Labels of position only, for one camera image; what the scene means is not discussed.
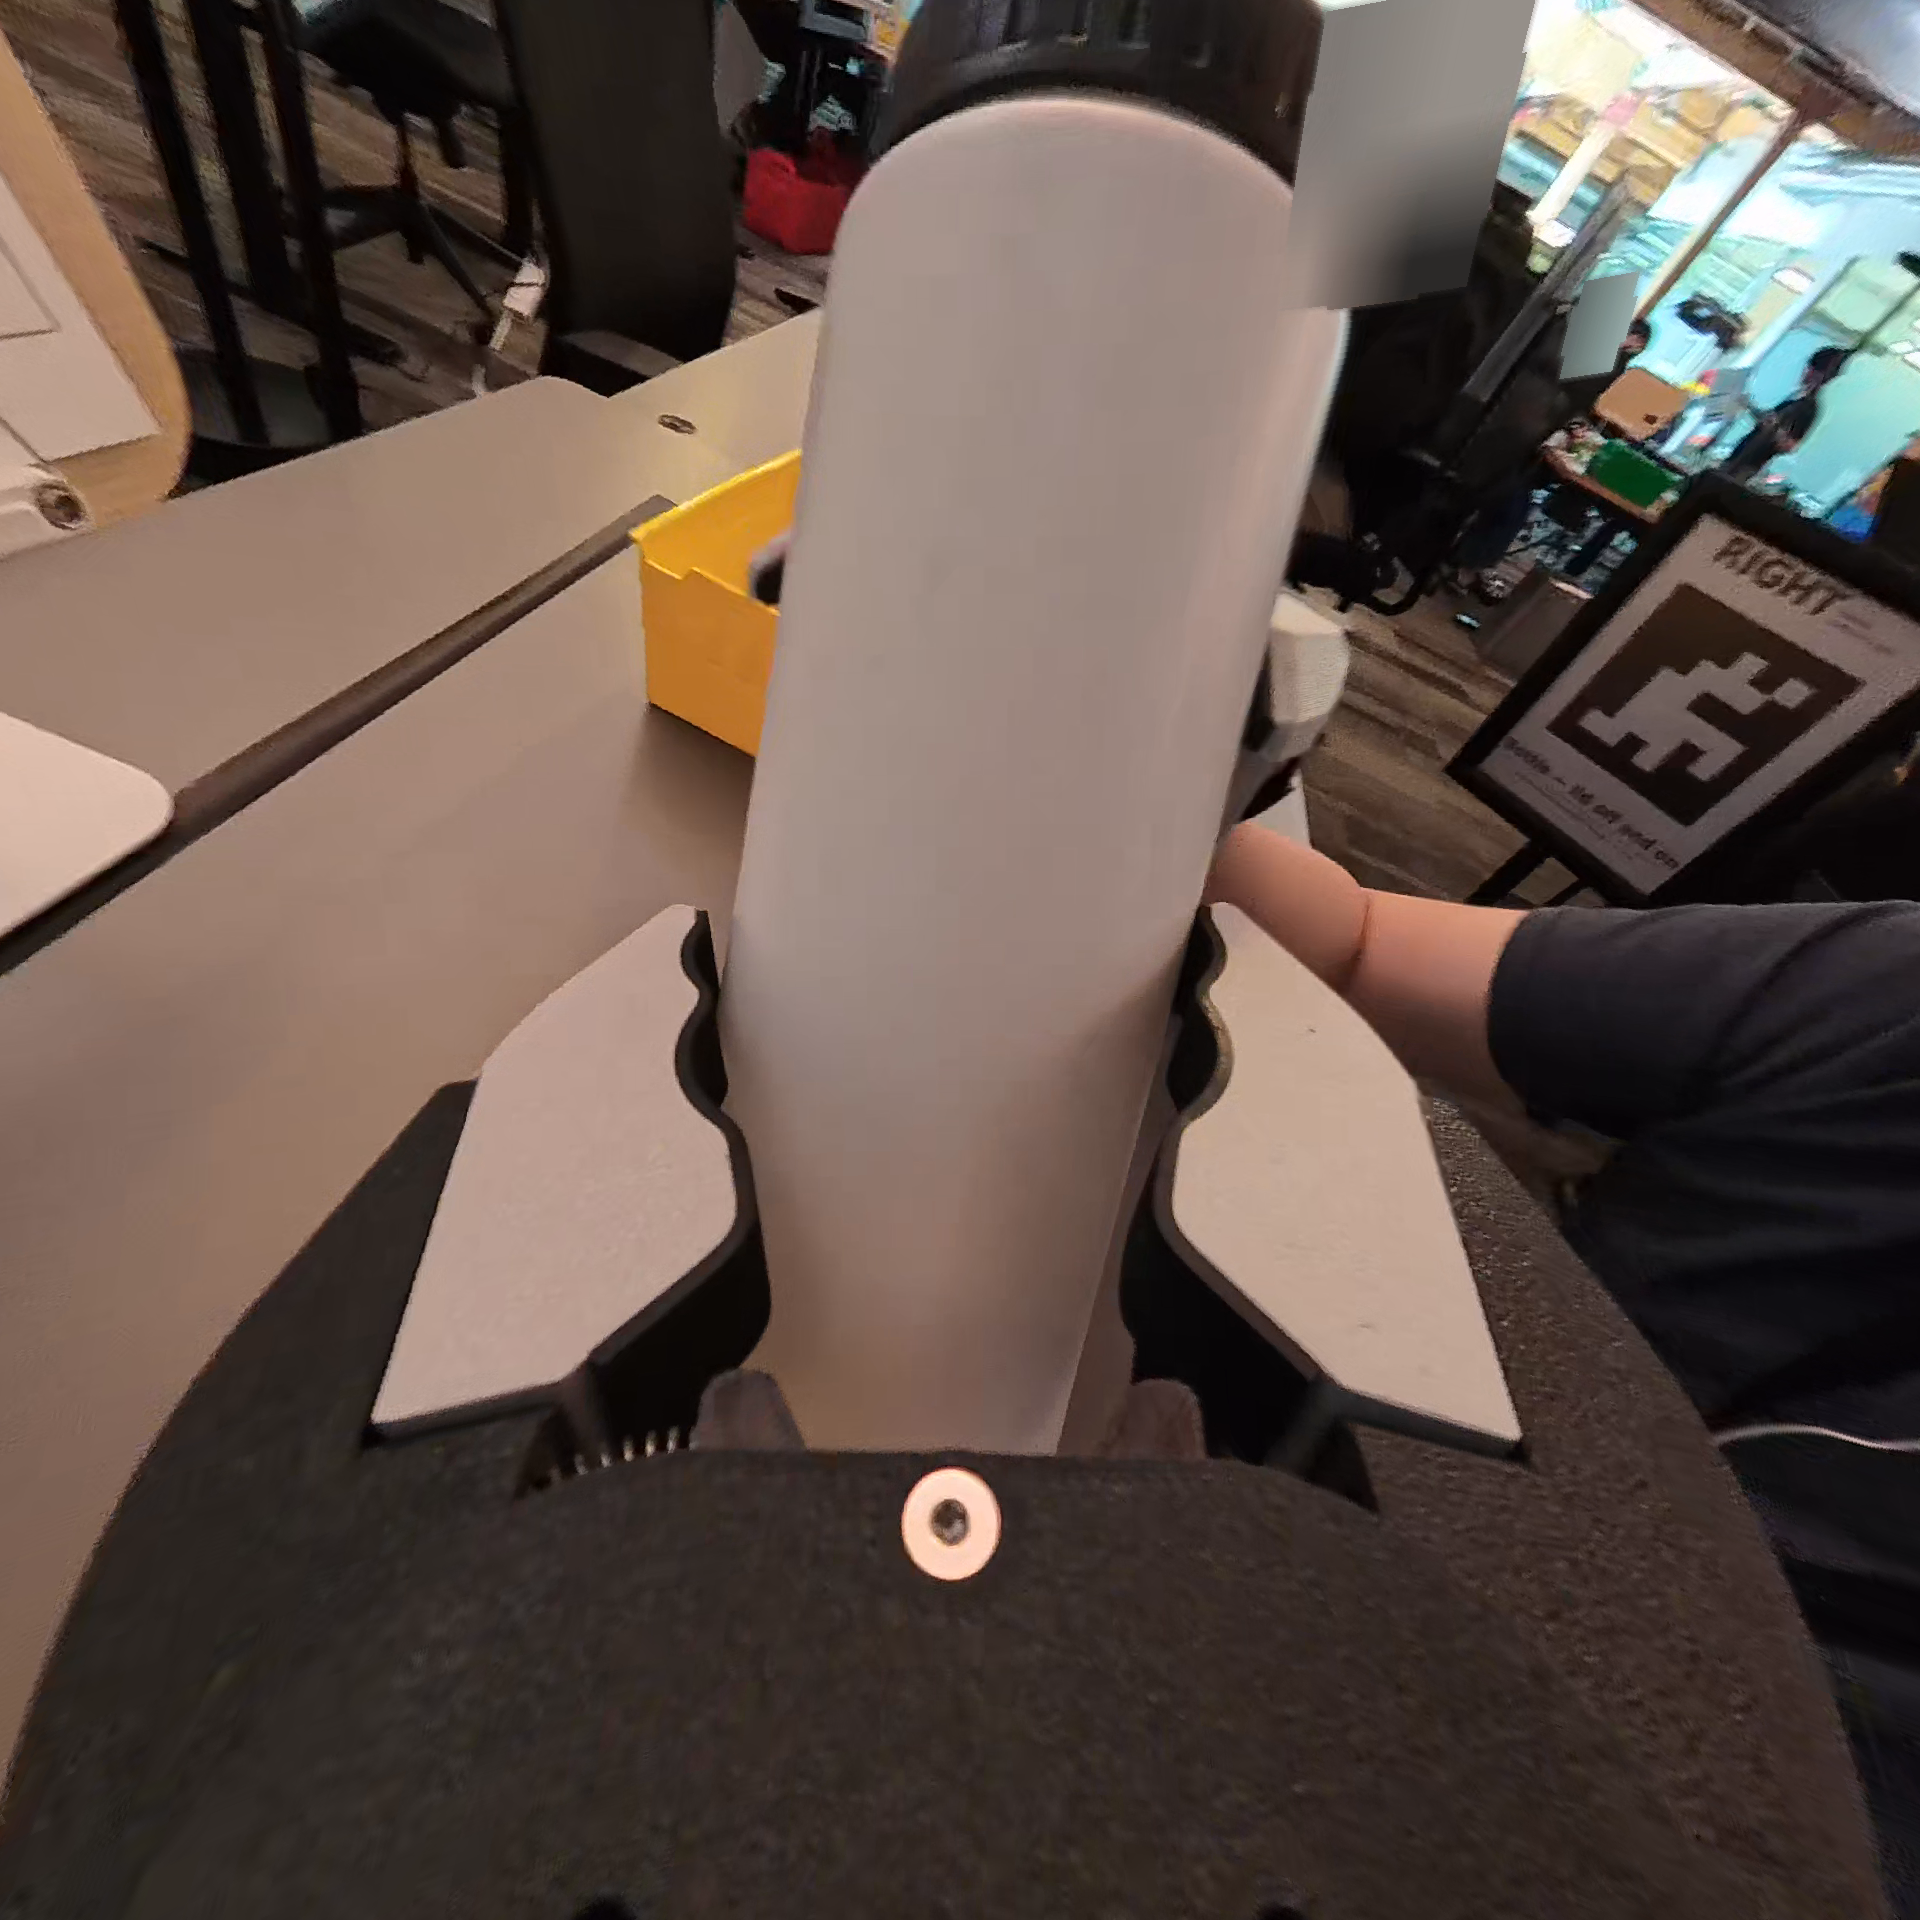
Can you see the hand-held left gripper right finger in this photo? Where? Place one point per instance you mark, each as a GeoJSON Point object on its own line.
{"type": "Point", "coordinates": [1321, 1200]}

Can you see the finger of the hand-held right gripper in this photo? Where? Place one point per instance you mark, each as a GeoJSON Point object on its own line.
{"type": "Point", "coordinates": [768, 574]}
{"type": "Point", "coordinates": [1308, 668]}

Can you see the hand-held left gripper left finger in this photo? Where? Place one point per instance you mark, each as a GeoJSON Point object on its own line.
{"type": "Point", "coordinates": [570, 1200]}

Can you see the yellow plastic bin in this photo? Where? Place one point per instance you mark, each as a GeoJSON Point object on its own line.
{"type": "Point", "coordinates": [706, 627]}

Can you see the white plastic bottle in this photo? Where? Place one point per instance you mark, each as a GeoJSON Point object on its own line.
{"type": "Point", "coordinates": [1023, 749]}

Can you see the red bag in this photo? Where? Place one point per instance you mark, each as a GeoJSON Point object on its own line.
{"type": "Point", "coordinates": [795, 201]}

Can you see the green crate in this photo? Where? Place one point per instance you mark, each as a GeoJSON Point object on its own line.
{"type": "Point", "coordinates": [1638, 477]}

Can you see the person's navy clothing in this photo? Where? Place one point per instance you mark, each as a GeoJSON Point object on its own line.
{"type": "Point", "coordinates": [1726, 1127]}

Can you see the black partition panel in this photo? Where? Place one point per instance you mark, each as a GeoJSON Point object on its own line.
{"type": "Point", "coordinates": [630, 179]}

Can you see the black office chair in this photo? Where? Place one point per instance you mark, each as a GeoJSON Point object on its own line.
{"type": "Point", "coordinates": [413, 70]}

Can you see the wooden instruction sheet board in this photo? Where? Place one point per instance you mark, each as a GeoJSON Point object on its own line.
{"type": "Point", "coordinates": [59, 344]}

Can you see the black metal frame legs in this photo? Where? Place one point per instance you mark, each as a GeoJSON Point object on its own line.
{"type": "Point", "coordinates": [240, 222]}

